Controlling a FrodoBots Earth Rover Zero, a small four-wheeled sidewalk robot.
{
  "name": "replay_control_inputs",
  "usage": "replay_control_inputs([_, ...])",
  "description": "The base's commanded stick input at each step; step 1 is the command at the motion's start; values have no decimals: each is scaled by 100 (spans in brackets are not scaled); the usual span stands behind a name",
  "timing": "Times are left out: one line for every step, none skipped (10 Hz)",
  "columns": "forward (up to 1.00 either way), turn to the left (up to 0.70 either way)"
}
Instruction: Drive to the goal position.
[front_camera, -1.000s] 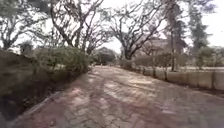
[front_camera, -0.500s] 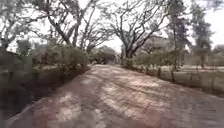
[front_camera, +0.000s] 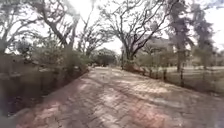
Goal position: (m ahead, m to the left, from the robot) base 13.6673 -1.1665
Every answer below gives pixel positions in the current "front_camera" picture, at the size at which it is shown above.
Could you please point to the large bare-branched tree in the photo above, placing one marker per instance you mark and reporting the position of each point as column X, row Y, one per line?
column 65, row 37

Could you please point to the spreading bare tree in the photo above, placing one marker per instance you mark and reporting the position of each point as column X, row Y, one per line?
column 129, row 52

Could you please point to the tall dark tree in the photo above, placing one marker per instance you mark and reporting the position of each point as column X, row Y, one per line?
column 204, row 36
column 180, row 40

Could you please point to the low round dark tree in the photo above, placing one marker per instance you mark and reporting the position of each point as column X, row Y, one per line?
column 105, row 57

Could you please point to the pale building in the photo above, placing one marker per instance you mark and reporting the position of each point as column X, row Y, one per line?
column 157, row 46

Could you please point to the red brick path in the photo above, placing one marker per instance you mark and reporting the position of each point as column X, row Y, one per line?
column 113, row 100

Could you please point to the thin bare tree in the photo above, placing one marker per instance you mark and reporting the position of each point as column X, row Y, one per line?
column 88, row 41

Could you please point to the pale grass field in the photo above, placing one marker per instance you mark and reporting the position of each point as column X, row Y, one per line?
column 196, row 77

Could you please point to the dry bushes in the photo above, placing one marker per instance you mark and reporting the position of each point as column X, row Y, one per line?
column 40, row 66

